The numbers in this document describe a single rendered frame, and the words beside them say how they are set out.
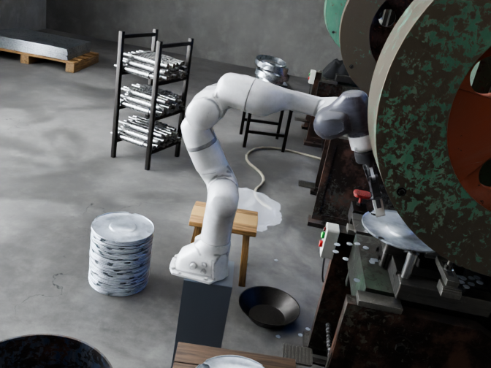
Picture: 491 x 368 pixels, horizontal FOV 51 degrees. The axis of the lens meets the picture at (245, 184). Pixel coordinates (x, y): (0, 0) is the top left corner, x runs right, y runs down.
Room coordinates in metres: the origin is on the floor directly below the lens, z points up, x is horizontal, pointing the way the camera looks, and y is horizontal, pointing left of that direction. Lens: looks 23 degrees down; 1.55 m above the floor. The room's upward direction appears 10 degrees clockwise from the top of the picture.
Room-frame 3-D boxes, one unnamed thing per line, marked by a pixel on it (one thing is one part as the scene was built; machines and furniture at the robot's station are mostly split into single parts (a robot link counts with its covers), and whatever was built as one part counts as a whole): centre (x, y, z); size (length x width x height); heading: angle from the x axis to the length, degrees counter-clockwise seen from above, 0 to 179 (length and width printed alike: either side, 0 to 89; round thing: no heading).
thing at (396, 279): (1.63, -0.69, 0.68); 0.45 x 0.30 x 0.06; 178
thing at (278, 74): (4.68, -0.07, 0.40); 0.45 x 0.40 x 0.79; 10
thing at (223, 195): (1.64, 0.07, 0.71); 0.18 x 0.11 x 0.25; 7
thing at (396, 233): (1.63, -0.57, 0.78); 0.29 x 0.29 x 0.01
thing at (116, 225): (2.14, 0.54, 0.30); 0.29 x 0.29 x 0.01
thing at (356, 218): (1.63, -0.52, 0.72); 0.25 x 0.14 x 0.14; 88
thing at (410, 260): (1.45, -0.56, 0.75); 0.03 x 0.03 x 0.10; 88
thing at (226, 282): (1.68, 0.07, 0.23); 0.18 x 0.18 x 0.45; 3
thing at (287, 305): (2.06, -0.22, 0.04); 0.30 x 0.30 x 0.07
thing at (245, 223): (2.38, 0.07, 0.16); 0.34 x 0.24 x 0.34; 91
